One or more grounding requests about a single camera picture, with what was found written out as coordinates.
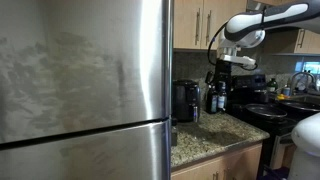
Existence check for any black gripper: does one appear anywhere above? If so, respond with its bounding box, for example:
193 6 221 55
214 59 234 85

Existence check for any metal bar cupboard handle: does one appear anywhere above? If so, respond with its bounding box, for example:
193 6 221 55
194 8 202 46
205 9 213 48

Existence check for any wooden cupboard door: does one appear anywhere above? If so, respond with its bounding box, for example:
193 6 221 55
173 0 204 50
200 0 248 51

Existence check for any large stainless fridge door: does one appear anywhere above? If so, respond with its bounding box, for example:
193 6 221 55
0 0 174 146

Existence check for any stainless freezer drawer door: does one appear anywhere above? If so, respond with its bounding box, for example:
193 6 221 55
0 119 173 180

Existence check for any dark bottle with white label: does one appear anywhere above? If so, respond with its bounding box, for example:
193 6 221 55
217 81 228 113

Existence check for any black kitchen stove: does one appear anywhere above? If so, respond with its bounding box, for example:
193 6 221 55
211 73 301 168

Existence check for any dark glass bottle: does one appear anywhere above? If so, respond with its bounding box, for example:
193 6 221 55
205 84 219 115

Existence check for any black air fryer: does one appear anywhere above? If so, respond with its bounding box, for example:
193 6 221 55
172 79 202 123

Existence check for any green bottle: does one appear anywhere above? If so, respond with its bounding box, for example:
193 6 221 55
266 78 279 93

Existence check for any black frying pan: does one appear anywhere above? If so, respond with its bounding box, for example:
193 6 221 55
244 103 288 119

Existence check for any chrome sink faucet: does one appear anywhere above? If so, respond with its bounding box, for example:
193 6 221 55
289 71 316 96

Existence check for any dark shallow pan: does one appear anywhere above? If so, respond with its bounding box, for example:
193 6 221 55
278 99 320 113

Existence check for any kitchen window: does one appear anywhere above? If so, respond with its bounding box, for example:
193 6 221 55
294 61 320 75

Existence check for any wooden base cabinet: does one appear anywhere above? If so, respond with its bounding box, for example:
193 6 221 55
171 142 264 180

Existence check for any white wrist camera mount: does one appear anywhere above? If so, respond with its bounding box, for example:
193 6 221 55
218 54 258 67

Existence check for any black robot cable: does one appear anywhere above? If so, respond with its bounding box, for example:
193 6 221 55
206 23 228 67

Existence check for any metal wall cabinet handle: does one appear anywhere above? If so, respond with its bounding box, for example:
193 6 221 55
297 29 306 48

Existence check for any wooden wall cabinet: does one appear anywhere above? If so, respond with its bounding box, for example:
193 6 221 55
294 28 320 55

